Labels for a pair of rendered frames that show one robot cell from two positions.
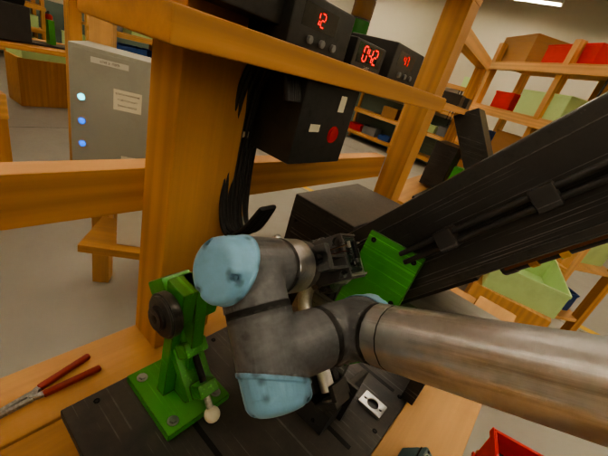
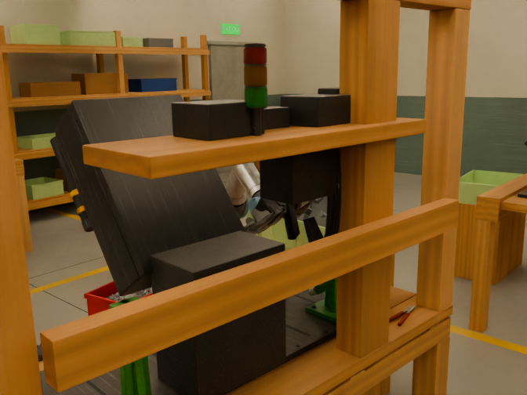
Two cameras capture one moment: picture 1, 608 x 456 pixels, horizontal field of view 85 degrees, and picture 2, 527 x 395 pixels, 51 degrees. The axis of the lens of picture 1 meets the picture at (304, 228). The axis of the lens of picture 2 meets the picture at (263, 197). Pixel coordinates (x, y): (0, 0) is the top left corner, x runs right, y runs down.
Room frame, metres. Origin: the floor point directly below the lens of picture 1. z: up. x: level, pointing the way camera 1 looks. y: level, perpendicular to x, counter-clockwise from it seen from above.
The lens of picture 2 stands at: (2.13, 0.30, 1.68)
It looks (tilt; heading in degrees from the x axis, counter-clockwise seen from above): 13 degrees down; 193
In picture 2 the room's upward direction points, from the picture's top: 1 degrees counter-clockwise
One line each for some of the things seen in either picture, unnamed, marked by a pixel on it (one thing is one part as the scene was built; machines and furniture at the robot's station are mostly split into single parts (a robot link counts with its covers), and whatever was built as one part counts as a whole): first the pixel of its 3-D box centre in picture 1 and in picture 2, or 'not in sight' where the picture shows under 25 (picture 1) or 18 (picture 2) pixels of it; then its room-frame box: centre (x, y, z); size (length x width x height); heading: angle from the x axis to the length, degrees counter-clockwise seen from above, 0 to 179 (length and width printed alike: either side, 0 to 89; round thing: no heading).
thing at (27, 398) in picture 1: (51, 385); (403, 314); (0.38, 0.36, 0.89); 0.16 x 0.05 x 0.01; 155
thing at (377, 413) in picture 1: (372, 404); not in sight; (0.53, -0.26, 0.90); 0.06 x 0.04 x 0.01; 56
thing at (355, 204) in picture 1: (337, 254); (221, 310); (0.84, -0.11, 1.07); 0.30 x 0.18 x 0.34; 147
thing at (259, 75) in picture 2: (363, 9); (255, 76); (0.94, 0.01, 1.67); 0.05 x 0.05 x 0.05
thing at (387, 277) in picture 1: (379, 285); not in sight; (0.58, -0.18, 1.17); 0.13 x 0.12 x 0.20; 147
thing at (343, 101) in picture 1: (303, 118); (297, 168); (0.70, 0.06, 1.42); 0.17 x 0.12 x 0.15; 147
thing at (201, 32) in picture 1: (328, 71); (281, 138); (0.82, 0.05, 1.52); 0.90 x 0.25 x 0.04; 147
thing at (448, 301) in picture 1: (413, 292); not in sight; (0.69, -0.30, 1.11); 0.39 x 0.16 x 0.03; 57
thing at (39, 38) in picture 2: not in sight; (114, 117); (-4.62, -3.27, 1.12); 3.01 x 0.54 x 2.23; 151
